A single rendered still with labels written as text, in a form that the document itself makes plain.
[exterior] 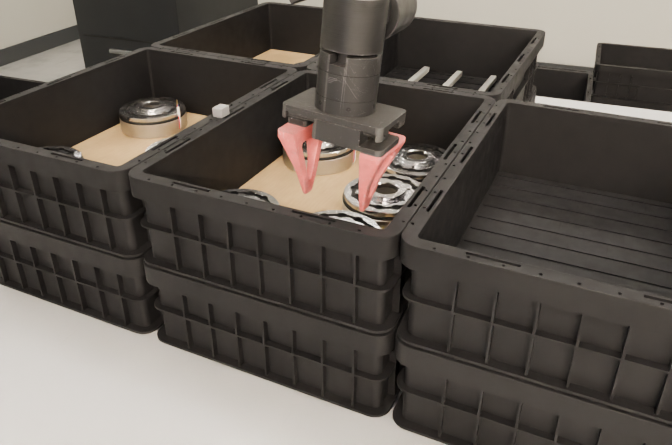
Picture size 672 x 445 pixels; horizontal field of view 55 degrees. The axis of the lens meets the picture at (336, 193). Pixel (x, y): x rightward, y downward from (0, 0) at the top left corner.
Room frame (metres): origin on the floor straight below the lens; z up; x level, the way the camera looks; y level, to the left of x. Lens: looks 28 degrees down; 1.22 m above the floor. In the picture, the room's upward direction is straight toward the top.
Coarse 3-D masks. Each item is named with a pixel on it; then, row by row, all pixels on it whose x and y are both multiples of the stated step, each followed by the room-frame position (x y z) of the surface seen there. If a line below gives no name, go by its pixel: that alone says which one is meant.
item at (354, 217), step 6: (330, 210) 0.63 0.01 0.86; (336, 210) 0.63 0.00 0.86; (342, 210) 0.63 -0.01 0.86; (330, 216) 0.62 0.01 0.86; (336, 216) 0.62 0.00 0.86; (342, 216) 0.63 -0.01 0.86; (348, 216) 0.62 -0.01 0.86; (354, 216) 0.62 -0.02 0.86; (360, 216) 0.62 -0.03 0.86; (366, 216) 0.62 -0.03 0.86; (354, 222) 0.61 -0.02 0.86; (360, 222) 0.61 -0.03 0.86; (366, 222) 0.61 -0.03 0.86; (372, 222) 0.61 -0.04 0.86; (378, 228) 0.60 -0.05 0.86
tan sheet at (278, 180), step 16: (256, 176) 0.78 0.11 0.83; (272, 176) 0.78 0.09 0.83; (288, 176) 0.78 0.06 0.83; (320, 176) 0.78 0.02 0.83; (336, 176) 0.78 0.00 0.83; (352, 176) 0.78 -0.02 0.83; (272, 192) 0.74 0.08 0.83; (288, 192) 0.74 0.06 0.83; (320, 192) 0.74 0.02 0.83; (336, 192) 0.74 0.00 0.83; (304, 208) 0.70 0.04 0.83; (320, 208) 0.70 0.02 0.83; (336, 208) 0.70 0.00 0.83
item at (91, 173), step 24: (144, 48) 1.06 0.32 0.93; (288, 72) 0.93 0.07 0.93; (24, 96) 0.83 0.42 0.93; (0, 144) 0.67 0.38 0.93; (24, 144) 0.67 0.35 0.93; (168, 144) 0.67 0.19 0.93; (24, 168) 0.65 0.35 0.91; (48, 168) 0.63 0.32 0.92; (72, 168) 0.62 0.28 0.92; (96, 168) 0.60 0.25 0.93; (120, 168) 0.60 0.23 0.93
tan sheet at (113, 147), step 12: (192, 120) 0.99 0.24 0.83; (108, 132) 0.94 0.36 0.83; (120, 132) 0.94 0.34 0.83; (84, 144) 0.89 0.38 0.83; (96, 144) 0.89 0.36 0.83; (108, 144) 0.89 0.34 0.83; (120, 144) 0.89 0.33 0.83; (132, 144) 0.89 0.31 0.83; (144, 144) 0.89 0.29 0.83; (84, 156) 0.85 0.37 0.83; (96, 156) 0.85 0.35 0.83; (108, 156) 0.85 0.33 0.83; (120, 156) 0.85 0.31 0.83; (132, 156) 0.85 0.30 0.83
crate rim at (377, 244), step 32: (256, 96) 0.83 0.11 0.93; (448, 96) 0.84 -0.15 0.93; (480, 96) 0.83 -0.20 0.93; (160, 160) 0.63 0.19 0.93; (448, 160) 0.62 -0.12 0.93; (160, 192) 0.57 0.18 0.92; (192, 192) 0.55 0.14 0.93; (224, 192) 0.55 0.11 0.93; (416, 192) 0.55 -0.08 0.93; (256, 224) 0.52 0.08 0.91; (288, 224) 0.51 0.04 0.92; (320, 224) 0.49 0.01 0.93; (352, 224) 0.49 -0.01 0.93; (384, 256) 0.47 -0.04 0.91
